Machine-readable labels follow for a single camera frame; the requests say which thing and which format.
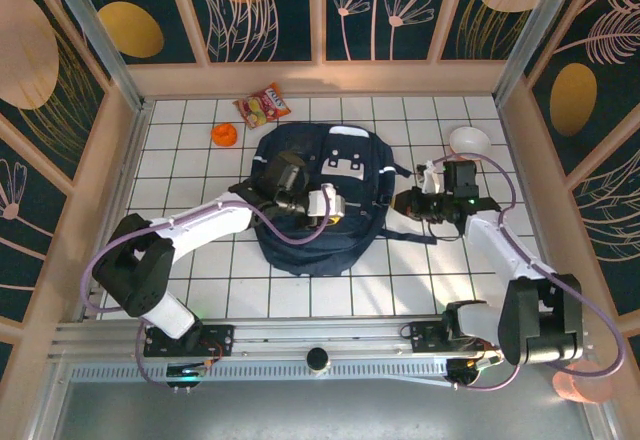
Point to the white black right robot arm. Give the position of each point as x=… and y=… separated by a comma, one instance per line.
x=495, y=240

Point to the black round knob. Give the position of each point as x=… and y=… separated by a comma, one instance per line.
x=317, y=358

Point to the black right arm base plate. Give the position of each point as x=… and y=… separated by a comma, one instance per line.
x=425, y=337

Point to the black controller board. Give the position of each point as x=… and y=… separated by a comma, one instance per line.
x=462, y=372
x=185, y=372

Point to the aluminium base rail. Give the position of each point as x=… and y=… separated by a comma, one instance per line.
x=325, y=332

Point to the small orange cup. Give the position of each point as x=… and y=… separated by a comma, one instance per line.
x=224, y=135

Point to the navy blue backpack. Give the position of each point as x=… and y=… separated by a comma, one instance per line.
x=350, y=230

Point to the orange candy snack bag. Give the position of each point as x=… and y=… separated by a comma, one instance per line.
x=262, y=107

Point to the aluminium corner post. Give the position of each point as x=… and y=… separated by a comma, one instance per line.
x=97, y=40
x=537, y=25

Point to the orange and white bowl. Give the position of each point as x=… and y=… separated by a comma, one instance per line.
x=470, y=139

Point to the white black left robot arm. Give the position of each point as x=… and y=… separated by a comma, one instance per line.
x=210, y=225

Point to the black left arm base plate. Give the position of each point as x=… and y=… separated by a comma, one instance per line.
x=220, y=340

